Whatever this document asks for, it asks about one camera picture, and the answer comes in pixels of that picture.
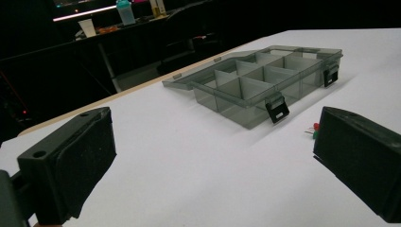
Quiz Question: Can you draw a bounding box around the monitor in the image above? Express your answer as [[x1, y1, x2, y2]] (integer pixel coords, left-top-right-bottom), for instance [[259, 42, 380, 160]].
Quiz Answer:
[[51, 0, 118, 23]]

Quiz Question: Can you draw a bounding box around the grey transparent compartment box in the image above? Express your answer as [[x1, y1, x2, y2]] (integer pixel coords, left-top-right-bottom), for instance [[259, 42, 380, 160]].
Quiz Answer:
[[162, 44, 344, 131]]

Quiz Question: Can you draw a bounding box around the bottle with teal lid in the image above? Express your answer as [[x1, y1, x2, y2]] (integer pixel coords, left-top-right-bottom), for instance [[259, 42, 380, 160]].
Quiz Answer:
[[115, 0, 137, 26]]

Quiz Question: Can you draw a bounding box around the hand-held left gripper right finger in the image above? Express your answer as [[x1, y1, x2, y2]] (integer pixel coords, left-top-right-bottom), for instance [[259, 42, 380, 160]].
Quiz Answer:
[[312, 106, 401, 224]]

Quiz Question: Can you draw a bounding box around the white table cover sheet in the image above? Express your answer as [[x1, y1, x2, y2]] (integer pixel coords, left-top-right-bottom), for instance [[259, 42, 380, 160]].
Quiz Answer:
[[0, 28, 401, 227]]

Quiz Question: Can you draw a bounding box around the yellow packet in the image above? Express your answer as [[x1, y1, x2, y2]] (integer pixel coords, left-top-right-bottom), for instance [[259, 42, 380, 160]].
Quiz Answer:
[[149, 0, 167, 18]]

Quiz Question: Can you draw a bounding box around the desk with white legs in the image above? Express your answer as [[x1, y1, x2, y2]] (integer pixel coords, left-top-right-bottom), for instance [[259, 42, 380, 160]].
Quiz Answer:
[[0, 6, 202, 95]]

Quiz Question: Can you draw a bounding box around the light wooden table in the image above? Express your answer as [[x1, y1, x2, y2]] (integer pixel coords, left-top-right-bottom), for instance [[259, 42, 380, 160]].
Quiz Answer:
[[18, 46, 253, 137]]

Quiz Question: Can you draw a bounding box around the white cup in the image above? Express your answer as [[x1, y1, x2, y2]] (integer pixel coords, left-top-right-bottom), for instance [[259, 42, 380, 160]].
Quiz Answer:
[[78, 18, 97, 39]]

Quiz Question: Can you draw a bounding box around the black metal chair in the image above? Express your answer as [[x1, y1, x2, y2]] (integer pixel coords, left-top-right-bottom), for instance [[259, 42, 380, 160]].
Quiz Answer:
[[157, 6, 231, 77]]

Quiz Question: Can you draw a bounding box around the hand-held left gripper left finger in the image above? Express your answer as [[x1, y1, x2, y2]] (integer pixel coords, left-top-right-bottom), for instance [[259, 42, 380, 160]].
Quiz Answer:
[[17, 106, 117, 226]]

